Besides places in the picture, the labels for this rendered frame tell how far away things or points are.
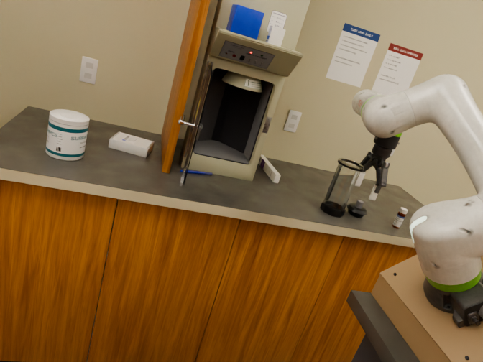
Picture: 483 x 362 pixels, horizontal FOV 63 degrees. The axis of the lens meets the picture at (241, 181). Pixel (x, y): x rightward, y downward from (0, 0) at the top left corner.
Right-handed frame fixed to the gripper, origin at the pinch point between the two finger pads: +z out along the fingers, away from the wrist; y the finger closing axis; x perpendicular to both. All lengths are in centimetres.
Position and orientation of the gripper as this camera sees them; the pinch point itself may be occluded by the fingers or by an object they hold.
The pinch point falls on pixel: (364, 190)
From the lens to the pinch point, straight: 176.4
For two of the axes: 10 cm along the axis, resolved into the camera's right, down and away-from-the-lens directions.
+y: -1.9, -4.1, 8.9
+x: -9.4, -1.7, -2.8
